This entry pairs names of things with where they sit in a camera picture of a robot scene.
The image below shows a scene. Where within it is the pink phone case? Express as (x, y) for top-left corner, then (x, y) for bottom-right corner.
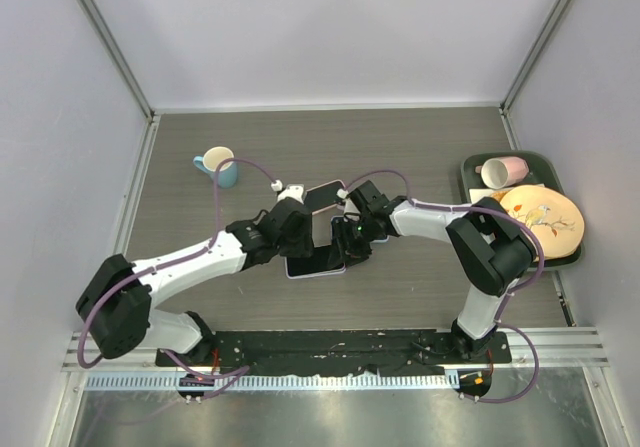
(303, 179), (348, 216)

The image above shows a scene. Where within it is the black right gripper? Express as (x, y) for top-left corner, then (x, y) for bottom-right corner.
(329, 215), (378, 270)

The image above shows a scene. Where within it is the yellow bird plate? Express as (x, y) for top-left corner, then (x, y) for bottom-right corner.
(500, 185), (585, 259)

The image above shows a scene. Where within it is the dark green tray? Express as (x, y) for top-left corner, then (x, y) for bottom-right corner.
(459, 150), (585, 270)

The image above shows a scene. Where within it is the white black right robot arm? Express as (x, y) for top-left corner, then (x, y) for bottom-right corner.
(330, 181), (537, 362)

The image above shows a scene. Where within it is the lavender phone case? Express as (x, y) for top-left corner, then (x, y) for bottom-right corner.
(284, 244), (348, 281)

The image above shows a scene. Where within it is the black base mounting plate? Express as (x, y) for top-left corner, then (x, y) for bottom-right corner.
(177, 329), (512, 377)

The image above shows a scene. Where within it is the pink white mug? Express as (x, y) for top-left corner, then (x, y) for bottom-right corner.
(475, 156), (530, 190)

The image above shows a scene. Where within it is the perforated white cable tray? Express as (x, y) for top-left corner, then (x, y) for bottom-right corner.
(84, 370), (459, 393)

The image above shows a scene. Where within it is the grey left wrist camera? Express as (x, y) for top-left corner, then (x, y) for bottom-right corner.
(277, 184), (305, 204)

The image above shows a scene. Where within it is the silver edged black smartphone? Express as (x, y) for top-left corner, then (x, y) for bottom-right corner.
(285, 244), (347, 278)

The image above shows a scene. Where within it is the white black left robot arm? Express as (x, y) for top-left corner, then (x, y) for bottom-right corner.
(76, 198), (313, 366)

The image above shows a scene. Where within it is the blue ceramic mug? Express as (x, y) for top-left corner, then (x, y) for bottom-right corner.
(193, 146), (238, 188)

